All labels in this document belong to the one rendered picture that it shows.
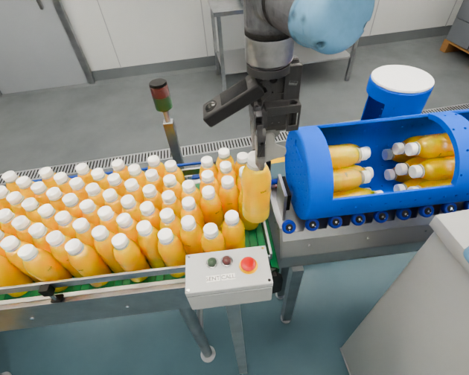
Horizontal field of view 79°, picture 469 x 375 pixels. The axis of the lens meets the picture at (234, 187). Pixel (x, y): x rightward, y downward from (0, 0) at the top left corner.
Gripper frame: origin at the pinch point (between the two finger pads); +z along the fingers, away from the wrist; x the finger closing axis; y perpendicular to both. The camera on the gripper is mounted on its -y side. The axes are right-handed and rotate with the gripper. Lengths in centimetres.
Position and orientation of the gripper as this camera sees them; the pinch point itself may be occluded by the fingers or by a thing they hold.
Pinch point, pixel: (256, 158)
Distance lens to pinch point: 60.4
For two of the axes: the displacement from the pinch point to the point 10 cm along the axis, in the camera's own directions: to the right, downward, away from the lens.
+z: 0.6, 6.8, 7.3
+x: -1.0, -7.2, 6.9
